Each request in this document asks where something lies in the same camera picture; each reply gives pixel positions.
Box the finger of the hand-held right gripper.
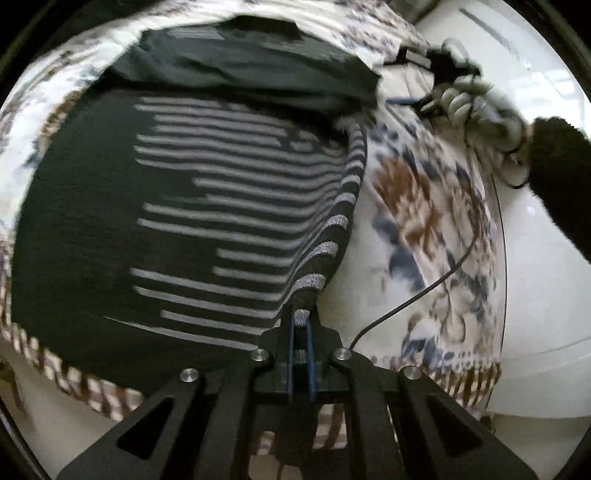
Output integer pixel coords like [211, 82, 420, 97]
[383, 46, 433, 69]
[385, 90, 439, 117]

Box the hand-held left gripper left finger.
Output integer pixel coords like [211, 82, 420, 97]
[55, 310, 296, 480]

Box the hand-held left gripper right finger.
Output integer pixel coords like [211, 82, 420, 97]
[307, 318, 539, 480]

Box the black grey-striped sweater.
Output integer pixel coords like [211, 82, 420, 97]
[11, 16, 385, 401]

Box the person's right hand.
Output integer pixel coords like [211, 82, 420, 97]
[438, 76, 530, 156]

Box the floral printed blanket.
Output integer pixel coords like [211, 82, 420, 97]
[0, 0, 505, 452]

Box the black cable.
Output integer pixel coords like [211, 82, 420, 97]
[348, 217, 481, 350]

